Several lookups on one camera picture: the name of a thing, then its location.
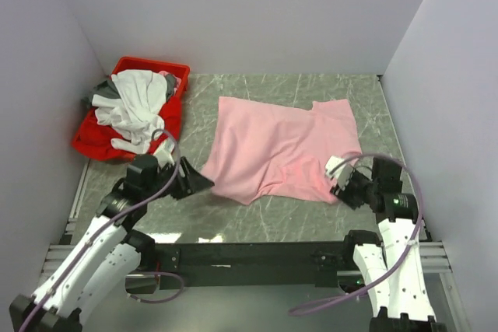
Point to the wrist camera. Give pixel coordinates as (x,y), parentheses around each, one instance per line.
(165,153)
(340,171)

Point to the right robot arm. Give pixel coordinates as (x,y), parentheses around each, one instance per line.
(389,261)

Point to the white t-shirt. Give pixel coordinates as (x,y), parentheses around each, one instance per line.
(134,115)

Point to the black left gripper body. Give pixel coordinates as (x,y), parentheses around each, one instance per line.
(162,179)

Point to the black base beam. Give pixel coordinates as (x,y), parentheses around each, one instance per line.
(322,264)

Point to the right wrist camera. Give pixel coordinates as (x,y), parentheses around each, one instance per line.
(340,171)

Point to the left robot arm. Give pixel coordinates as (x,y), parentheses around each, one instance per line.
(110,249)

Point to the grey t-shirt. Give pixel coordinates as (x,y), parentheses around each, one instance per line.
(107,89)

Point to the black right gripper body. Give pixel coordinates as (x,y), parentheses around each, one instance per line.
(357,190)

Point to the red plastic bin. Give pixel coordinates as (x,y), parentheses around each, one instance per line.
(179,70)

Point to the pink t-shirt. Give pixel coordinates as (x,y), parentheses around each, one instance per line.
(262,149)

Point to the aluminium rail frame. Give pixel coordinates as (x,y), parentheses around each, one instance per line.
(204,218)

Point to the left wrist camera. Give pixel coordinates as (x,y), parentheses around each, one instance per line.
(165,153)

